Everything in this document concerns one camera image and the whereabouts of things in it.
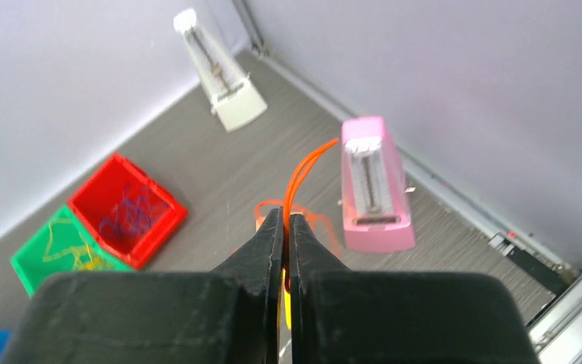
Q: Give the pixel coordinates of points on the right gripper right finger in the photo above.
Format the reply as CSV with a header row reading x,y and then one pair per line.
x,y
345,316

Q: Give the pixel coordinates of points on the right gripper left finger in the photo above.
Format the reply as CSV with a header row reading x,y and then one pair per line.
x,y
229,314

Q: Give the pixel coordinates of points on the yellow triangle toy right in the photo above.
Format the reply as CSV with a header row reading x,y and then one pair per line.
x,y
286,300

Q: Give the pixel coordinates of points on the pink metronome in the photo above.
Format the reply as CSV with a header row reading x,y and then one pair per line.
x,y
376,211

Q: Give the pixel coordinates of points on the red plastic bin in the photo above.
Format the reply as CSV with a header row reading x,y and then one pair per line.
x,y
130,215

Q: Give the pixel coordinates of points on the green plastic bin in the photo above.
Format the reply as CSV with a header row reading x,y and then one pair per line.
x,y
61,244

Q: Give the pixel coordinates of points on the white metronome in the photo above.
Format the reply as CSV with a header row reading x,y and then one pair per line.
x,y
233,98

